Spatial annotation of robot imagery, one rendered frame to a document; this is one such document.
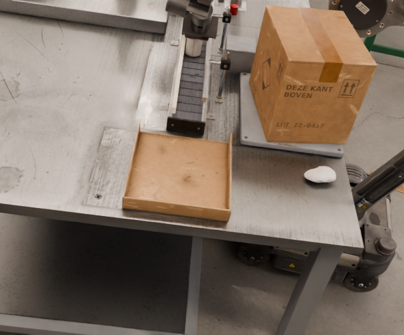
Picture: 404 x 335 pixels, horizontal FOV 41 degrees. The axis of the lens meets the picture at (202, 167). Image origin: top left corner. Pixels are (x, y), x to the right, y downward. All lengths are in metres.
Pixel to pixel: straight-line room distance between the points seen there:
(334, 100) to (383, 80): 2.29
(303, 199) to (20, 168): 0.73
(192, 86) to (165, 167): 0.33
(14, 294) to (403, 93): 2.70
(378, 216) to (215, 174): 1.10
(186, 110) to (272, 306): 0.99
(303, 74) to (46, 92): 0.75
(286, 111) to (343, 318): 1.07
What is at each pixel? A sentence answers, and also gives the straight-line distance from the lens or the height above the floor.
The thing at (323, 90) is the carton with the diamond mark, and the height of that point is 1.04.
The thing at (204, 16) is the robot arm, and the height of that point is 1.12.
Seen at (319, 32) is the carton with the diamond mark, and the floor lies 1.12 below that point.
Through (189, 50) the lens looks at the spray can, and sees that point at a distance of 1.80.
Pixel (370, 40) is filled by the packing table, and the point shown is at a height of 0.23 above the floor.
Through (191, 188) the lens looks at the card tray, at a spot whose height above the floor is 0.83.
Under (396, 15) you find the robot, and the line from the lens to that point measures 1.78.
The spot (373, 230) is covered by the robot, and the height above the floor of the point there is 0.28.
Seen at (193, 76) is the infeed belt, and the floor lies 0.88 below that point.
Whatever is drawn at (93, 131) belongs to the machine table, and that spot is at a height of 0.83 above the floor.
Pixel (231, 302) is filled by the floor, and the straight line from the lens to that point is 2.21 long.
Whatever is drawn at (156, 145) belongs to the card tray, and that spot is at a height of 0.83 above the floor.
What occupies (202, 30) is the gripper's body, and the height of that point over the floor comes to 1.06.
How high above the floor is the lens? 1.80
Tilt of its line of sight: 42 degrees down
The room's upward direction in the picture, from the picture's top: 10 degrees clockwise
